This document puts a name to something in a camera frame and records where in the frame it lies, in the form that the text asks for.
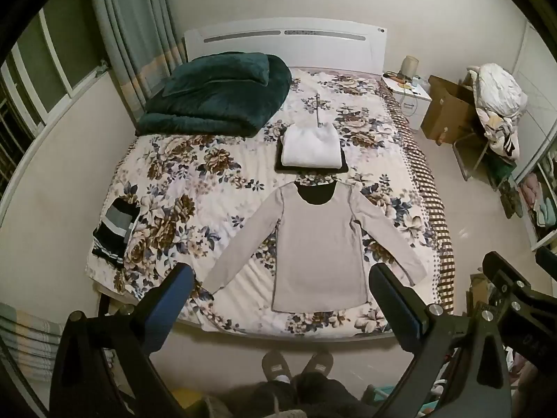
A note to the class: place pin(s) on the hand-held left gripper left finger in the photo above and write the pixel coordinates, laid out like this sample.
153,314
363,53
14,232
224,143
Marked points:
167,309

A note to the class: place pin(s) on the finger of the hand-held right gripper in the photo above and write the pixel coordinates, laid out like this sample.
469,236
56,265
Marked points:
547,259
500,270

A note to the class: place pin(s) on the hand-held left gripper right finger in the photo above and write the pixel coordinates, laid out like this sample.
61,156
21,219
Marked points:
398,309

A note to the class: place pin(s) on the grey long-sleeve shirt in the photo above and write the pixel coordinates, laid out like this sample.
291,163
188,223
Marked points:
317,252

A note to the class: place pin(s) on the pile of white clothes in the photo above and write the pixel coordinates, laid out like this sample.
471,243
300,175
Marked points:
500,96

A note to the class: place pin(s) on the black grey striped garment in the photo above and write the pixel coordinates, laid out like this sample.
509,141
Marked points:
114,233

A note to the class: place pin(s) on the person's right slipper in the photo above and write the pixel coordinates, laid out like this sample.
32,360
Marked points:
317,363

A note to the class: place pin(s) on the person's slipper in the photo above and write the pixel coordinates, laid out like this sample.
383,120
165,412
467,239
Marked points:
276,365
317,363

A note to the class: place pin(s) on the brown checked bed skirt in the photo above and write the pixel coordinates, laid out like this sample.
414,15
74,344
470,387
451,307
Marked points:
428,187

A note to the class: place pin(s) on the person's left slipper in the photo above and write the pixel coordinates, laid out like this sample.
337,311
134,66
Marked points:
276,365

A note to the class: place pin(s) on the person's dark trousers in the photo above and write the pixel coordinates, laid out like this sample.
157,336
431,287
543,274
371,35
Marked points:
304,396

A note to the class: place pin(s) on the floral sheet bed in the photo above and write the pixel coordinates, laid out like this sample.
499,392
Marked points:
196,183

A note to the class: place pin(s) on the pale striped cloth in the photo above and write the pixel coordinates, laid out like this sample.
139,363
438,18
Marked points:
30,339

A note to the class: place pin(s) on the black folded garment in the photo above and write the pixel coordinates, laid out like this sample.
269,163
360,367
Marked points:
343,167

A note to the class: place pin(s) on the white wardrobe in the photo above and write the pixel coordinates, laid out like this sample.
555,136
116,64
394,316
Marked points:
539,96

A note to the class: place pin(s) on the brown cardboard box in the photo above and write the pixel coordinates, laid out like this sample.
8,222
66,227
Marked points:
448,106

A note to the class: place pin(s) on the white folded garment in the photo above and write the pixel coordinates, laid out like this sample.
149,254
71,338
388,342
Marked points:
311,148

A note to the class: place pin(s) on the white nightstand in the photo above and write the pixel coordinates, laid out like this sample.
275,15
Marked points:
413,102

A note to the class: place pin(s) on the dark green blanket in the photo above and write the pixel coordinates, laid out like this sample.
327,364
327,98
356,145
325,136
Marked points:
209,113

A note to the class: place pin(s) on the small pale cup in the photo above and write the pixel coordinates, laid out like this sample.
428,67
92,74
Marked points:
417,82

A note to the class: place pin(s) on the thin grey stick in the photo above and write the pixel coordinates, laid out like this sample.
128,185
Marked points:
319,111

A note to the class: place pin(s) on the dark green pillow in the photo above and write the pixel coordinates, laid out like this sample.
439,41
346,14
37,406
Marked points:
217,74

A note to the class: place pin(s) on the white framed window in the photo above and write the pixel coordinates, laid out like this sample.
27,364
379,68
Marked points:
52,69

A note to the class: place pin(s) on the grey green curtain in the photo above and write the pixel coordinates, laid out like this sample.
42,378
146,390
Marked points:
139,30

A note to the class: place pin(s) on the white bed headboard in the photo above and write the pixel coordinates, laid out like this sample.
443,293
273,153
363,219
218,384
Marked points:
283,48

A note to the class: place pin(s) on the metal frame chair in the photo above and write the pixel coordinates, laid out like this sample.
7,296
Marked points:
472,150

